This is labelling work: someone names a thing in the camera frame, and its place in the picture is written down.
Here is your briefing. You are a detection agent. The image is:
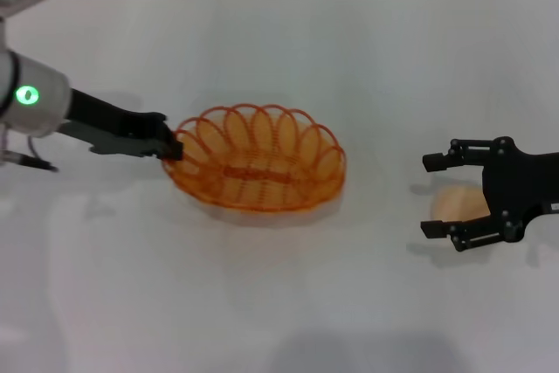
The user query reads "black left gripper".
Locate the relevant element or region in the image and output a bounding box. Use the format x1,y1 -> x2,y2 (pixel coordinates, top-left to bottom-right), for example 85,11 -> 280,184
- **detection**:
59,87 -> 184,162

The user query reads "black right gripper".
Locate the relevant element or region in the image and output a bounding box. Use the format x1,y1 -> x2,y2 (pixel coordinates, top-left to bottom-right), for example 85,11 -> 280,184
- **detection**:
419,136 -> 559,253

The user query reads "pale round bread bun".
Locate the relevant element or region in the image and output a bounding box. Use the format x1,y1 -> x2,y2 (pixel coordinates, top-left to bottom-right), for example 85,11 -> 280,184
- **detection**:
429,185 -> 491,222

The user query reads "orange woven plastic basket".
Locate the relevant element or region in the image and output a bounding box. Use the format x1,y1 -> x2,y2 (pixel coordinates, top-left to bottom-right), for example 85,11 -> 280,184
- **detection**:
161,103 -> 348,223

